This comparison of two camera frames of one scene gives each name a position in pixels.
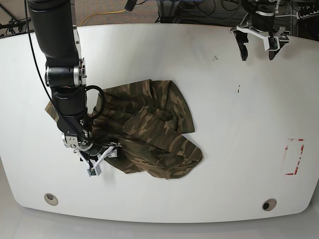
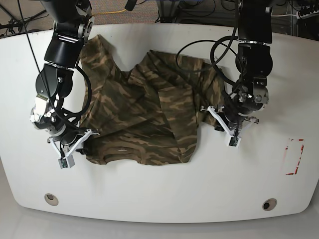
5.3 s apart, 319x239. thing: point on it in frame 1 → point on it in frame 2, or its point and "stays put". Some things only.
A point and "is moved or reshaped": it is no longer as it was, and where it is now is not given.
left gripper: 83,141 → 48,117
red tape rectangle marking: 293,152 stays put
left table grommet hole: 51,199 stays put
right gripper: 262,24 → 233,116
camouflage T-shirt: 146,119 is moved or reshaped
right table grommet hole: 269,204 stays put
